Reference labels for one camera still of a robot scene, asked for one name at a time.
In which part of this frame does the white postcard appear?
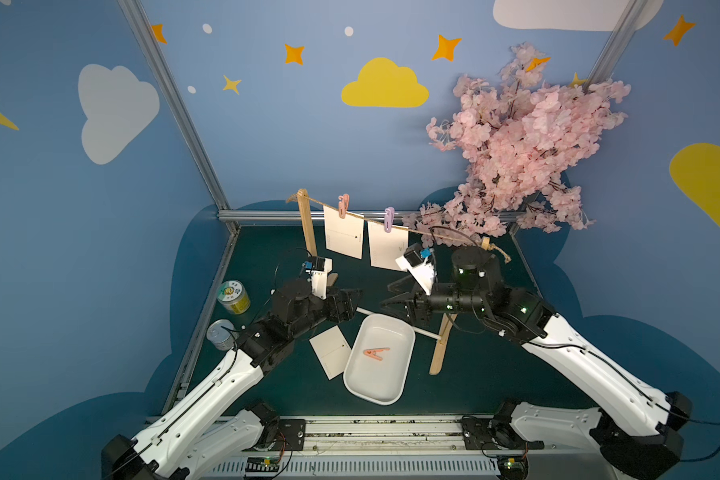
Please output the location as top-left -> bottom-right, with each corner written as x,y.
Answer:
323,206 -> 365,259
309,326 -> 351,380
367,222 -> 409,271

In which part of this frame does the salmon clothespin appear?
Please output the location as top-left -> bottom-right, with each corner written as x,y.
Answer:
363,347 -> 390,361

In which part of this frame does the purple clothespin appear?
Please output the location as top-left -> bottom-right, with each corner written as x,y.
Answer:
383,207 -> 395,233

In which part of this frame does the light pink clothespin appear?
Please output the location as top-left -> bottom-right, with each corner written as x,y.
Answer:
337,194 -> 350,219

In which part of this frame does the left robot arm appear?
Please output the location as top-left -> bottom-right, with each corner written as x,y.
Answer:
101,278 -> 362,479

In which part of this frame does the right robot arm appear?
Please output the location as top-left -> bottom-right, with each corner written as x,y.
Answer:
382,243 -> 694,479

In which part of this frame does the wooden clothesline stand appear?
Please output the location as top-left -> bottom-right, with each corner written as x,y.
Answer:
286,189 -> 501,376

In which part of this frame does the white plastic tray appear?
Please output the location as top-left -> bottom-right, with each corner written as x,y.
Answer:
343,314 -> 416,406

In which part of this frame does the yellow green tin can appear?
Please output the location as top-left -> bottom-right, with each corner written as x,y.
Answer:
216,280 -> 251,315

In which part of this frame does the silver tin can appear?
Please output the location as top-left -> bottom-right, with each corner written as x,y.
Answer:
206,319 -> 238,351

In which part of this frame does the green circuit board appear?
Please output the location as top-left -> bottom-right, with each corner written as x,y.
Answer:
244,456 -> 285,478

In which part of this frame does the pink cherry blossom tree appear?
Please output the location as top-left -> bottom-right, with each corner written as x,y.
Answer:
404,42 -> 631,246

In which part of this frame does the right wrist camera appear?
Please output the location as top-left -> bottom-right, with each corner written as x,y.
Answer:
395,243 -> 436,296

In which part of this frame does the jute string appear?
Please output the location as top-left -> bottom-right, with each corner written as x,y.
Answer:
286,192 -> 515,263

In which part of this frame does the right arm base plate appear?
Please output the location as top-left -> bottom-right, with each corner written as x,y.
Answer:
459,415 -> 545,451

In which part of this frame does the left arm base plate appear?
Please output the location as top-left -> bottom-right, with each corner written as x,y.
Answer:
246,418 -> 307,452

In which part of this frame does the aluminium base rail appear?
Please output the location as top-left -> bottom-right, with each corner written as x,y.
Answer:
199,415 -> 624,479

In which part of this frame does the rear aluminium floor rail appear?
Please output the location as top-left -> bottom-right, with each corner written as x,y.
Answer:
218,208 -> 526,224

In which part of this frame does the right aluminium frame post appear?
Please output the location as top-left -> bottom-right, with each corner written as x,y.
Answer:
583,0 -> 649,91

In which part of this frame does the aluminium frame post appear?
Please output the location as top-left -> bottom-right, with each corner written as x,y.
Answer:
583,0 -> 649,91
117,0 -> 230,210

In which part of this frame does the left aluminium frame post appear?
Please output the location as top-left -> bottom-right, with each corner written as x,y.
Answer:
117,0 -> 230,210

